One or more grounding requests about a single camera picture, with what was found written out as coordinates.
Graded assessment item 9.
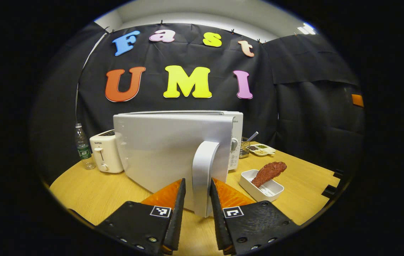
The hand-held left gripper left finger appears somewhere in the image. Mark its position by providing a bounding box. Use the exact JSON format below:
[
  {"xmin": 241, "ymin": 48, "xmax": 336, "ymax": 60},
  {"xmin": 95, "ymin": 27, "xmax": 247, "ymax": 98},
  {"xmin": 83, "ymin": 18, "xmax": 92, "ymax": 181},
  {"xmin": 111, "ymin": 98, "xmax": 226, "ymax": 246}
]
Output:
[{"xmin": 95, "ymin": 178, "xmax": 187, "ymax": 256}]

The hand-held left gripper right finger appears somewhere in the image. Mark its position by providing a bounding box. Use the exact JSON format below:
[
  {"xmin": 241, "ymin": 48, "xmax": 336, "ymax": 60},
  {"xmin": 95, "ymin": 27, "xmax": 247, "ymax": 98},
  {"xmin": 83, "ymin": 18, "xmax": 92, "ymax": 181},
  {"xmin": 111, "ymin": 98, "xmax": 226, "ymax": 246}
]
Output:
[{"xmin": 210, "ymin": 178, "xmax": 300, "ymax": 256}]

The white divided condiment dish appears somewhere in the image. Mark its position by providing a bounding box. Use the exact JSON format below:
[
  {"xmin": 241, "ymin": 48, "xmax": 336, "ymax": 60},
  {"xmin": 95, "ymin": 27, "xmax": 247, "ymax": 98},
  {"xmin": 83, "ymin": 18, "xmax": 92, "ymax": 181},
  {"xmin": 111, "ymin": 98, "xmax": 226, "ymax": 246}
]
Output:
[{"xmin": 247, "ymin": 143, "xmax": 276, "ymax": 157}]

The small ceiling light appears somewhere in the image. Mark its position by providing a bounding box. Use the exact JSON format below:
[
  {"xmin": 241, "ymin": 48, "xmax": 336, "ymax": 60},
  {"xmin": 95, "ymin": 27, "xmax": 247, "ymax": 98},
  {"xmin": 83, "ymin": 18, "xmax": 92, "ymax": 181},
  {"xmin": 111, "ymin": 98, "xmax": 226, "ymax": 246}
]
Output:
[{"xmin": 298, "ymin": 23, "xmax": 316, "ymax": 35}]

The white toaster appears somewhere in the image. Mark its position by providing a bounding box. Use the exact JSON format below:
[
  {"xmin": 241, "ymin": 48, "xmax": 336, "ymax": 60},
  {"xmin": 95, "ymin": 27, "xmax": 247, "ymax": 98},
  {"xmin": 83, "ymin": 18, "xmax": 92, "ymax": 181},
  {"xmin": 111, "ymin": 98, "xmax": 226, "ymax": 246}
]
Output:
[{"xmin": 89, "ymin": 129, "xmax": 124, "ymax": 174}]

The black backdrop cloth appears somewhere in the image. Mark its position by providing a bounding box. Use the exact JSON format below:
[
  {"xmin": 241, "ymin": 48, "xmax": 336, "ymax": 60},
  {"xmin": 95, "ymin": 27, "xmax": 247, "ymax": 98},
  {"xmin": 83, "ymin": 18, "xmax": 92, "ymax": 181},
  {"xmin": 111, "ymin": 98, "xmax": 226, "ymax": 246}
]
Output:
[{"xmin": 31, "ymin": 22, "xmax": 366, "ymax": 185}]

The clear plastic water bottle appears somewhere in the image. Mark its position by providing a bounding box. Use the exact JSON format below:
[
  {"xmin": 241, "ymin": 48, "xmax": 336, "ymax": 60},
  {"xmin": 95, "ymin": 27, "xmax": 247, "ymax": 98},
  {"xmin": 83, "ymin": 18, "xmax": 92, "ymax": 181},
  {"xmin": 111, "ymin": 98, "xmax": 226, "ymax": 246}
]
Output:
[{"xmin": 75, "ymin": 123, "xmax": 96, "ymax": 170}]

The metal wire basket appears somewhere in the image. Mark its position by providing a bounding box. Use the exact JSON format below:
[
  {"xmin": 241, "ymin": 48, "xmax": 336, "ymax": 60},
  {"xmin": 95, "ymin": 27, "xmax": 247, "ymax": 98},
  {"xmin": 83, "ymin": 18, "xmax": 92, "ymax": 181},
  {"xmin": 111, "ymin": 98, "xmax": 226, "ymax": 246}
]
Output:
[{"xmin": 239, "ymin": 137, "xmax": 252, "ymax": 159}]

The white microwave oven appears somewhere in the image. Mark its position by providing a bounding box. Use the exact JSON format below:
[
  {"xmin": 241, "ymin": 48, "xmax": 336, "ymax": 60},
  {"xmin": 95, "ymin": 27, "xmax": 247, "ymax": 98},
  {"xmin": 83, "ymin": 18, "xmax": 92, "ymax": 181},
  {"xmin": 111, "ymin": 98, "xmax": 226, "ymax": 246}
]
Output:
[{"xmin": 113, "ymin": 110, "xmax": 244, "ymax": 218}]

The black table bracket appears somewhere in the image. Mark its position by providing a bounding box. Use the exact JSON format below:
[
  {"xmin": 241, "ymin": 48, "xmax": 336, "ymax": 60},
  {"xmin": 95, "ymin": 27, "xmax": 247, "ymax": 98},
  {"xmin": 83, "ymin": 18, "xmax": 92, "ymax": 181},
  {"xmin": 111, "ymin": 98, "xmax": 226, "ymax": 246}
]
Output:
[{"xmin": 322, "ymin": 185, "xmax": 338, "ymax": 199}]

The white rectangular tray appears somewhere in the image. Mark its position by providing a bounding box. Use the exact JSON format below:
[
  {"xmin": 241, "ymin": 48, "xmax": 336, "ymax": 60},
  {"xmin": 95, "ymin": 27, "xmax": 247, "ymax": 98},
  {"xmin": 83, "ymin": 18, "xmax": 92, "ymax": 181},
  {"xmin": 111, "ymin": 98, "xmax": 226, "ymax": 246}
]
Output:
[{"xmin": 239, "ymin": 169, "xmax": 285, "ymax": 203}]

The brown meat piece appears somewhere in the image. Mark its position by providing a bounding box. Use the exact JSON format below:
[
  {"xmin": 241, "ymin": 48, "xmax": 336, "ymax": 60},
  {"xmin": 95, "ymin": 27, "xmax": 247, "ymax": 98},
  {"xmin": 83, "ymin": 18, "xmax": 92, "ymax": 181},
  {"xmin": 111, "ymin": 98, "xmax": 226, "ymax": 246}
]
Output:
[{"xmin": 251, "ymin": 161, "xmax": 287, "ymax": 188}]

